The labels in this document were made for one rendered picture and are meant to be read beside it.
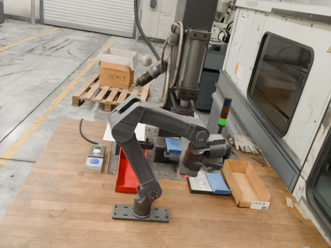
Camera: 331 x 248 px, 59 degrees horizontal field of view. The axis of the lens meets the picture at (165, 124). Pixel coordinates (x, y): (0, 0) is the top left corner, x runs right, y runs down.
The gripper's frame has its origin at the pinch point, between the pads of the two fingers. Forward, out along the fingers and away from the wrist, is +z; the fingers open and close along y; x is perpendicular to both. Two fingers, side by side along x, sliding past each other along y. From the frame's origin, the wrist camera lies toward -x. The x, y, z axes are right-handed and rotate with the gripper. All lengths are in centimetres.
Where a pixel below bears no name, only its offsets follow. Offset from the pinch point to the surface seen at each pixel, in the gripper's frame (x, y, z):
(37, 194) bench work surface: 51, -16, 6
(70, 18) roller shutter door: 343, 767, 522
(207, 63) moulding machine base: -49, 279, 179
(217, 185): -16.7, 3.2, 10.8
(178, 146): 1.7, 20.1, 13.8
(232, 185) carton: -22.7, 4.0, 10.0
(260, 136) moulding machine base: -55, 62, 46
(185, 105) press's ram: 2.9, 31.7, -2.7
